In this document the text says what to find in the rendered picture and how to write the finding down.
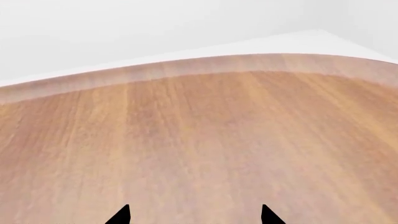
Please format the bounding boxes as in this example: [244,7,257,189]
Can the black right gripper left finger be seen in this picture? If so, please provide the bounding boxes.
[104,203,131,224]

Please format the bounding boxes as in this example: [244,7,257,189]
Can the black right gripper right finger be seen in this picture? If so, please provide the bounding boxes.
[261,203,287,224]

